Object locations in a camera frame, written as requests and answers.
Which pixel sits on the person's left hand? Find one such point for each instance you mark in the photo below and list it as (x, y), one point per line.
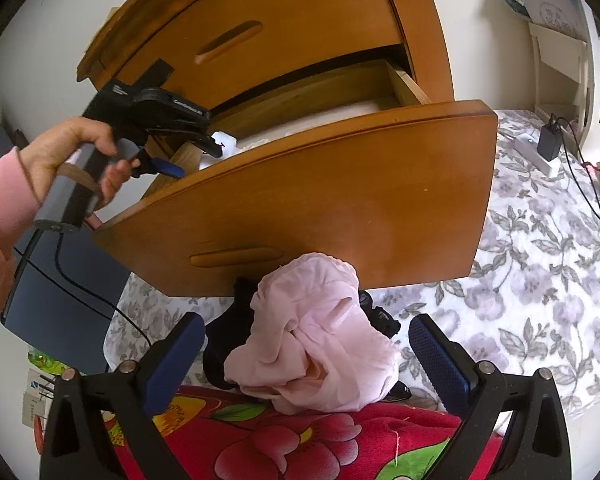
(50, 155)

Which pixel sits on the brown elastic band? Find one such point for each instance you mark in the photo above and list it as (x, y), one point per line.
(77, 175)

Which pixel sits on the closed wooden drawer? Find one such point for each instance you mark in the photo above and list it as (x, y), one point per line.
(305, 25)

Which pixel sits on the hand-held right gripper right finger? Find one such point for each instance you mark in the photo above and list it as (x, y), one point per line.
(437, 360)

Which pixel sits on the white booklet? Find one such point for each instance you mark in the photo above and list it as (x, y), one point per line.
(555, 7)

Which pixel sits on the white plastic basket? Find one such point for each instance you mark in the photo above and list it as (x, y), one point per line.
(555, 75)

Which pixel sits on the pink underwear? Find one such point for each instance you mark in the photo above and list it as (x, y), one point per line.
(320, 340)

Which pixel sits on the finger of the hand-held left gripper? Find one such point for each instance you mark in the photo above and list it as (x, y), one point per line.
(167, 167)
(210, 144)

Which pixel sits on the white power strip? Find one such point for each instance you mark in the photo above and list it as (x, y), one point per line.
(525, 152)

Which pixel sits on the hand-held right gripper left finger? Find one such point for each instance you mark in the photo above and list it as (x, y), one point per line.
(172, 360)

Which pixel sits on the green printed carton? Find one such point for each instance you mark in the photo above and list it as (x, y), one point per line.
(40, 395)

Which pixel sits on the white red-printed garment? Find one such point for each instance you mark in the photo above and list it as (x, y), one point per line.
(220, 147)

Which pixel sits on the wooden nightstand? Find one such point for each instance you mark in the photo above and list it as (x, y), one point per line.
(420, 35)

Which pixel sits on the black lace underwear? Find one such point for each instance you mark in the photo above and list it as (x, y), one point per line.
(225, 340)

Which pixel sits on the black charger adapter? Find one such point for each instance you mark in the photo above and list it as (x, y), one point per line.
(550, 140)

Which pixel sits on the red floral blanket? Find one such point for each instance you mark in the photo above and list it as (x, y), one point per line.
(280, 450)

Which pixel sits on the dark grey cabinet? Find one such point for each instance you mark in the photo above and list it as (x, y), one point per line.
(70, 310)

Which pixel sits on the wooden drawer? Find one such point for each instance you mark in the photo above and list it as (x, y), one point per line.
(305, 25)
(330, 200)

